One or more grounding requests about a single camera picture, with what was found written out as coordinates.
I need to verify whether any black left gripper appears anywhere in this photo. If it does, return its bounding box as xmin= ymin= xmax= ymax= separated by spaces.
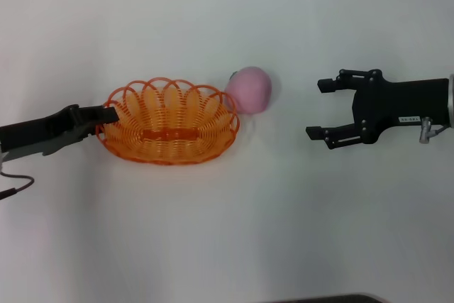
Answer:
xmin=0 ymin=104 xmax=120 ymax=160

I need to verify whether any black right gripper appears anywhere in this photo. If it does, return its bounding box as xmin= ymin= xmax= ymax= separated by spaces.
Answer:
xmin=305 ymin=68 xmax=451 ymax=151

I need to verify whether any pink plush peach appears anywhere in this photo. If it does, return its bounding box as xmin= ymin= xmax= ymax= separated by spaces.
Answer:
xmin=223 ymin=65 xmax=273 ymax=116

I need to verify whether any orange woven plastic basket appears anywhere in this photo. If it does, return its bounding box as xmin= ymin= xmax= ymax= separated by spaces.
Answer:
xmin=95 ymin=76 xmax=242 ymax=167

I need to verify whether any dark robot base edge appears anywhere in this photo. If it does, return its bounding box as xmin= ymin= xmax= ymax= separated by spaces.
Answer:
xmin=268 ymin=294 xmax=392 ymax=303

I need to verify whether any silver gripper cable connector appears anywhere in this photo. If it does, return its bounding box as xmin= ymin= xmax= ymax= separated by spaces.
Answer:
xmin=418 ymin=116 xmax=435 ymax=144

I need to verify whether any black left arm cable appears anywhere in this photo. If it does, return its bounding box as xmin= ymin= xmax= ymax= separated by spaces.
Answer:
xmin=0 ymin=172 xmax=35 ymax=202

